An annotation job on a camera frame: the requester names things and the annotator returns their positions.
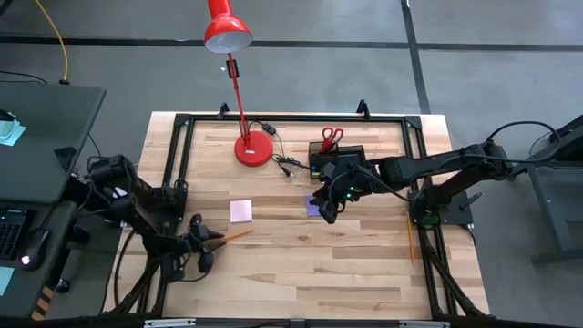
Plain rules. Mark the black aluminium table frame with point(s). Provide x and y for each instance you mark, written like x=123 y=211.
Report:
x=296 y=118

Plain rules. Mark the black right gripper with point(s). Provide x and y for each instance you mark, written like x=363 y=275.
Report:
x=355 y=180

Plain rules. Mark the black computer mouse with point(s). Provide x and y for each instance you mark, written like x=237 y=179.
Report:
x=34 y=248

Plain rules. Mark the black corner clamp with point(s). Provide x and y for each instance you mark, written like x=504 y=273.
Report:
x=65 y=156

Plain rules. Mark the black mesh desk organizer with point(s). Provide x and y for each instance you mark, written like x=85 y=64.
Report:
x=346 y=152

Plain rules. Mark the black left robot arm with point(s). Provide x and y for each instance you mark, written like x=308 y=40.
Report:
x=141 y=214

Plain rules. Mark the yellow black hazard tape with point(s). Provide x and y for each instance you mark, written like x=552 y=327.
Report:
x=42 y=303

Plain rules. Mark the dark computer desk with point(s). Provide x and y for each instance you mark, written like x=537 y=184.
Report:
x=27 y=291

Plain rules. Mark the pink sticky note pad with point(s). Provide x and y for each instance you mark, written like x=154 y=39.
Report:
x=241 y=211

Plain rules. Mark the black computer keyboard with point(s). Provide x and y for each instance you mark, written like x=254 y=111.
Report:
x=10 y=232

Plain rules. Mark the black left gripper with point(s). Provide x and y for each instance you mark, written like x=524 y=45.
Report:
x=202 y=255

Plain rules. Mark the silver metal bracket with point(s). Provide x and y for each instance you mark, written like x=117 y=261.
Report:
x=168 y=323
x=423 y=324

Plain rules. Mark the teal paper sheet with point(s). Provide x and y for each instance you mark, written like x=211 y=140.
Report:
x=11 y=134
x=5 y=280

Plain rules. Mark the black caster wheel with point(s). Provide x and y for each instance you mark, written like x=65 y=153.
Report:
x=62 y=286

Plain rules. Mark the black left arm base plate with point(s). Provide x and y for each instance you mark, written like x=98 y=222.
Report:
x=180 y=214

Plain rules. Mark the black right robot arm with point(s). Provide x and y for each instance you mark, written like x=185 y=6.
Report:
x=432 y=164

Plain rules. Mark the red desk lamp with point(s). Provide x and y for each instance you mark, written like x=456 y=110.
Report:
x=253 y=150

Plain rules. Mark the white power strip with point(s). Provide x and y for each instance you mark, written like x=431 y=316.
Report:
x=120 y=191

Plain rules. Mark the purple sticky note pad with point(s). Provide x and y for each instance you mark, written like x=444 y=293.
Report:
x=312 y=212

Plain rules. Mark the dark metal cart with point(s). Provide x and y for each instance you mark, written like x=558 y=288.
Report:
x=546 y=205

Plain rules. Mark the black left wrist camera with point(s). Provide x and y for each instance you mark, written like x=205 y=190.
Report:
x=196 y=219

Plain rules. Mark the orange wooden pencil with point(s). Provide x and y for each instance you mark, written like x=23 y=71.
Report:
x=239 y=234
x=411 y=239

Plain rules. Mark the grey side table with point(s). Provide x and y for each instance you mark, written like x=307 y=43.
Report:
x=50 y=118

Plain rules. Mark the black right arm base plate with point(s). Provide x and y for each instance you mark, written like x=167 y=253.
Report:
x=455 y=214

